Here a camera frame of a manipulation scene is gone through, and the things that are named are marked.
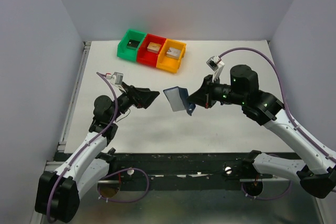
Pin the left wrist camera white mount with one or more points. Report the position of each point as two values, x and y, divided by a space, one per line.
116 79

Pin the blue leather card holder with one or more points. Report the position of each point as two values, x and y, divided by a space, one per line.
177 98

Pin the green plastic bin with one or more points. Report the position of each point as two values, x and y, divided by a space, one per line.
126 53

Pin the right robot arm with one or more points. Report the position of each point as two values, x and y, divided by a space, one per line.
314 171

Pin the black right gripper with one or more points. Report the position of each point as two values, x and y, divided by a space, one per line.
203 96

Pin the grey block in yellow bin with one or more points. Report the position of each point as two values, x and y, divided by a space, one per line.
173 53

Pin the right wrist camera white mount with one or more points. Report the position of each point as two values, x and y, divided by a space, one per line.
217 65

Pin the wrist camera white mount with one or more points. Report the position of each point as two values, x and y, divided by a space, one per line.
217 65
116 79

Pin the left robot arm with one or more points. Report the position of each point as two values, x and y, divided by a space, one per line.
59 192

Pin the yellow plastic bin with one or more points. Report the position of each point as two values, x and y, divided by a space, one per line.
169 64

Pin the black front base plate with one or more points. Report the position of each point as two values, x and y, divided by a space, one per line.
179 171

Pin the black block in green bin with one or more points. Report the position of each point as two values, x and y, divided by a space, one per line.
133 44

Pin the wooden block in red bin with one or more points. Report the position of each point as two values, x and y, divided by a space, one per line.
153 47

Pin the aluminium table edge rail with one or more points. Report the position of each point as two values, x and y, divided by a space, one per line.
62 141

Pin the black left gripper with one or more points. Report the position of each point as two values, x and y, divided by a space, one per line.
139 97

